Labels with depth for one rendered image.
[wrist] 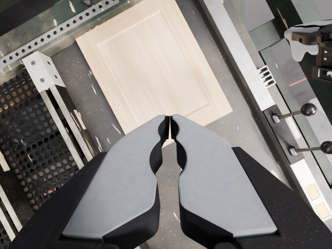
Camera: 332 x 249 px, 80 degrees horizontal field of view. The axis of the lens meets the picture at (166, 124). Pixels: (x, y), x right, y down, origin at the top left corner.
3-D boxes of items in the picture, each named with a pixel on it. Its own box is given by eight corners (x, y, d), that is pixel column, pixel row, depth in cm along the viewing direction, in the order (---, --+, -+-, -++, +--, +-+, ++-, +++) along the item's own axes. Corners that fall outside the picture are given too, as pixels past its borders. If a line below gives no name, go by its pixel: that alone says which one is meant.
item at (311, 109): (273, 111, 67) (315, 99, 55) (278, 122, 67) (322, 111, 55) (267, 116, 65) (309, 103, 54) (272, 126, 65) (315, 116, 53)
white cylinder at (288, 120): (297, 136, 70) (286, 115, 70) (303, 136, 67) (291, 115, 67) (289, 140, 70) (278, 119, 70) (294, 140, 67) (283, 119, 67)
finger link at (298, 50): (273, 60, 43) (311, 67, 35) (272, 31, 41) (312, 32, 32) (286, 55, 44) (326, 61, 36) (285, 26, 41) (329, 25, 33)
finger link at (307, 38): (284, 43, 37) (330, 47, 29) (284, 34, 36) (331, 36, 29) (307, 34, 37) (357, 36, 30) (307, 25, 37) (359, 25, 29)
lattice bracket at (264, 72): (263, 66, 70) (267, 64, 67) (272, 84, 70) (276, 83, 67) (252, 72, 70) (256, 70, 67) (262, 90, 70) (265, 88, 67)
